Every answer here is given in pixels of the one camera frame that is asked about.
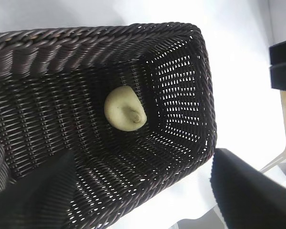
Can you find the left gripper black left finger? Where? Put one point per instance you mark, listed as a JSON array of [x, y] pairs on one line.
[[33, 205]]

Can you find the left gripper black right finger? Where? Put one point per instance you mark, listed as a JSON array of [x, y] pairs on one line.
[[252, 198]]

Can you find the dark brown woven basket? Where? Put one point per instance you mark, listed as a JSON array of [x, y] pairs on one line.
[[62, 107]]

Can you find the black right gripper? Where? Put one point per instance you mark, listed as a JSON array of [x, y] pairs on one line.
[[283, 66]]

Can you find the pale yellow egg yolk pastry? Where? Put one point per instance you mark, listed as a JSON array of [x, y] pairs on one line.
[[119, 112]]

